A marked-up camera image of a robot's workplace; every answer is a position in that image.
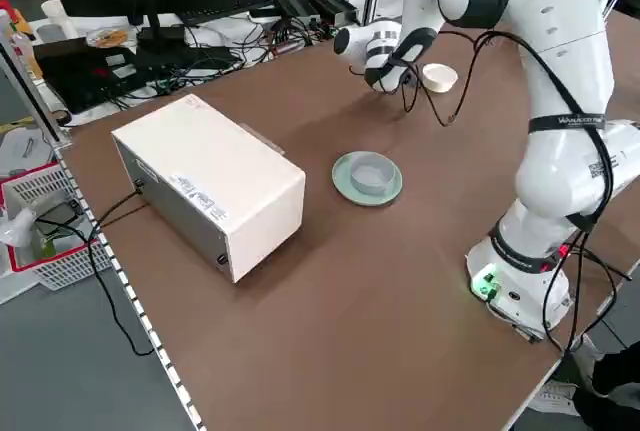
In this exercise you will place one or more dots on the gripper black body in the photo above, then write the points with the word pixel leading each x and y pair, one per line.
pixel 400 71

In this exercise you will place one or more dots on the round snack dish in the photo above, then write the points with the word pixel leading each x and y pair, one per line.
pixel 107 37

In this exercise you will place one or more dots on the person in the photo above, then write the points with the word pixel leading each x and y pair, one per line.
pixel 615 391

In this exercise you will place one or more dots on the aluminium table edge rail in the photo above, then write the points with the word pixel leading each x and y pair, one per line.
pixel 152 333

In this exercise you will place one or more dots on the white bowl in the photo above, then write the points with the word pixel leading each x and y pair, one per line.
pixel 440 78

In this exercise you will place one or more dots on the white paper cup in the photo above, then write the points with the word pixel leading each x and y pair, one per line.
pixel 57 16

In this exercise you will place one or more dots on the person's white shoe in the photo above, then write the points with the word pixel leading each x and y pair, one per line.
pixel 585 361
pixel 555 397

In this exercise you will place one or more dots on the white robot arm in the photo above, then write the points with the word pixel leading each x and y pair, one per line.
pixel 565 26

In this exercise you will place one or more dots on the pale green plate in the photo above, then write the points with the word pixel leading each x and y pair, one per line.
pixel 342 183

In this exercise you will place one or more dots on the grey bowl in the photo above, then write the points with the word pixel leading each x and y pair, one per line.
pixel 372 176

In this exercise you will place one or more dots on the black electronics box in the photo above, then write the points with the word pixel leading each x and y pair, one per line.
pixel 297 6
pixel 332 3

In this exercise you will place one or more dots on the white toaster oven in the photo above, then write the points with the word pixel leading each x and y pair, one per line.
pixel 210 166

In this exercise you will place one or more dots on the red rimmed white basket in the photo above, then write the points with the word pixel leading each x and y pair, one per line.
pixel 60 261

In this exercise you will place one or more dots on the black keyboard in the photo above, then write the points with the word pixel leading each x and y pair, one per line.
pixel 225 3

